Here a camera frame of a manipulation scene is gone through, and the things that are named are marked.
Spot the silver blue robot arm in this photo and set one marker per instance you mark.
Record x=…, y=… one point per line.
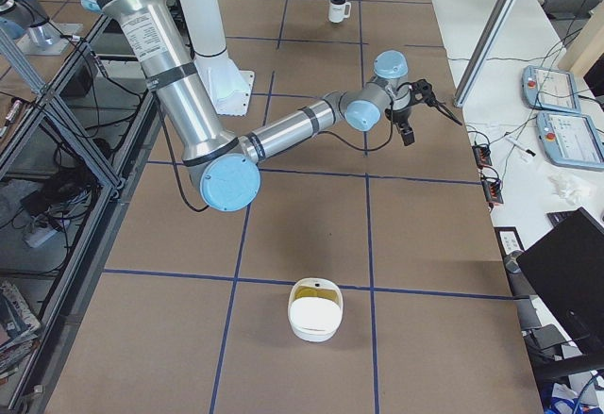
x=181, y=47

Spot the crumpled white tissue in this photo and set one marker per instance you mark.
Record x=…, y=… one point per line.
x=571, y=188

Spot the white mug with handle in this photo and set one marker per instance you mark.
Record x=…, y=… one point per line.
x=338, y=11

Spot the aluminium frame post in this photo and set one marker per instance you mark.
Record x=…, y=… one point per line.
x=497, y=19

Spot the upper orange black electronics box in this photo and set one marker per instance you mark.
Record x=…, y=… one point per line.
x=482, y=155

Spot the orange black electronics box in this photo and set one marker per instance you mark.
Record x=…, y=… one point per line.
x=492, y=188
x=482, y=155

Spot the upper teach pendant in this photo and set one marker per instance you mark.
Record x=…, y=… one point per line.
x=549, y=89

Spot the black monitor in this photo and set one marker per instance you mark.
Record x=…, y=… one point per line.
x=565, y=269

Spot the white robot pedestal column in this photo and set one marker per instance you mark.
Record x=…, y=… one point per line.
x=228, y=87

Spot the lower orange black electronics box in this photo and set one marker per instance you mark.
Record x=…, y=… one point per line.
x=492, y=188

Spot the white oval bowl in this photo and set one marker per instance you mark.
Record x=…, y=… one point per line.
x=315, y=309

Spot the teach pendant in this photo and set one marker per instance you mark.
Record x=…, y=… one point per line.
x=549, y=89
x=570, y=140

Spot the lower teach pendant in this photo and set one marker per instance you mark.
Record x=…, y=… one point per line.
x=570, y=140

